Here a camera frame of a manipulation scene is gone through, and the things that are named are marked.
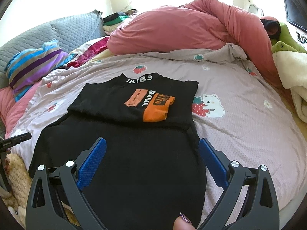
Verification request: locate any black IKISS sweater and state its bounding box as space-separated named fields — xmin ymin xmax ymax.
xmin=29 ymin=73 xmax=207 ymax=229

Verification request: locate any stack of folded clothes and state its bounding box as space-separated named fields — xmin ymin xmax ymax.
xmin=101 ymin=9 xmax=138 ymax=36

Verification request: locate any left hand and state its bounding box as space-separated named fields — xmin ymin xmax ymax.
xmin=4 ymin=158 xmax=10 ymax=174

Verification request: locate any right hand thumb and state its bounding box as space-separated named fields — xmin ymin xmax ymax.
xmin=173 ymin=213 xmax=195 ymax=230

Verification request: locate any beige fuzzy left sleeve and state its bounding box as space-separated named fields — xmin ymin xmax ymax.
xmin=1 ymin=154 xmax=32 ymax=229

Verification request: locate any striped purple blue pillow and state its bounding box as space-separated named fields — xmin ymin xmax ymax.
xmin=4 ymin=39 xmax=69 ymax=102

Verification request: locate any pink strawberry print bedsheet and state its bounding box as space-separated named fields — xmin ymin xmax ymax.
xmin=11 ymin=44 xmax=306 ymax=226

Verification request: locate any grey quilted headboard cushion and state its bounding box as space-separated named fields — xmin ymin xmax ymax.
xmin=1 ymin=10 xmax=105 ymax=75

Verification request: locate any magenta red garment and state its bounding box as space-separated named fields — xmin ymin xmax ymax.
xmin=64 ymin=36 xmax=109 ymax=69

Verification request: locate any cream fleece blanket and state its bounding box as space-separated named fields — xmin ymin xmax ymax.
xmin=273 ymin=51 xmax=307 ymax=122

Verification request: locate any green garment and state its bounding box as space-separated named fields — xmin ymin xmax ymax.
xmin=271 ymin=22 xmax=306 ymax=53

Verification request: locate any dark black garment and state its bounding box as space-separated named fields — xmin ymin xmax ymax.
xmin=260 ymin=19 xmax=281 ymax=40

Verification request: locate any salmon pink duvet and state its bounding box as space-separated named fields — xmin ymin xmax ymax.
xmin=107 ymin=0 xmax=282 ymax=88

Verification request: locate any black monitor screen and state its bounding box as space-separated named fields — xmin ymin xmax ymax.
xmin=284 ymin=0 xmax=307 ymax=32

